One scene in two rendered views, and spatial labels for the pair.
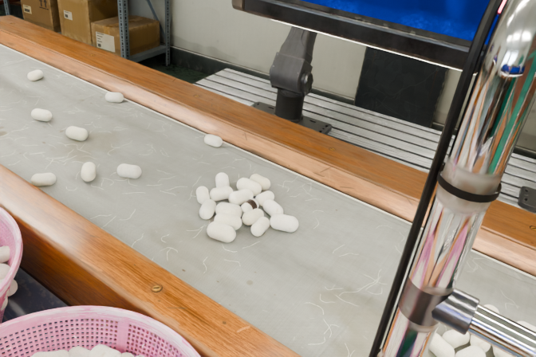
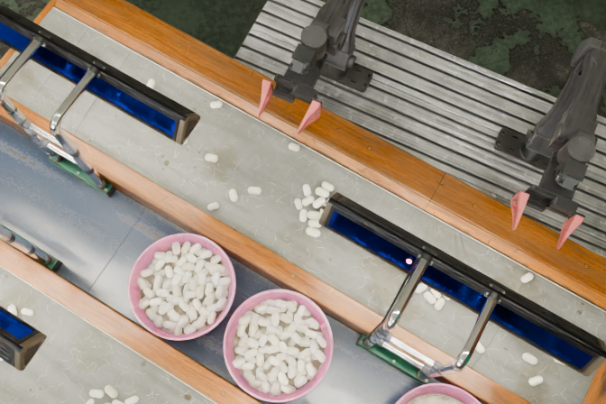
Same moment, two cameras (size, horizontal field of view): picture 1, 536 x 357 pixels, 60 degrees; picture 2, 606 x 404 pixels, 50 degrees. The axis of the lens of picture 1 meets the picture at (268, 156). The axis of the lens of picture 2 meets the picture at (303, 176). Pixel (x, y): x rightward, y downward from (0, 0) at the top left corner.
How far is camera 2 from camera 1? 127 cm
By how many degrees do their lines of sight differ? 41
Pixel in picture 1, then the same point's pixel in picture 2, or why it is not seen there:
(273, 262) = (340, 244)
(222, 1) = not seen: outside the picture
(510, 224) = (462, 204)
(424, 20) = (386, 255)
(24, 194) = (214, 226)
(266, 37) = not seen: outside the picture
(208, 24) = not seen: outside the picture
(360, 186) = (385, 181)
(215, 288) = (316, 265)
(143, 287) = (288, 276)
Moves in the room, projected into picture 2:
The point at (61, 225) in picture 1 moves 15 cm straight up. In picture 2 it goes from (240, 244) to (235, 230)
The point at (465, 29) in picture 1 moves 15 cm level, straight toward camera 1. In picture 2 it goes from (398, 261) to (375, 331)
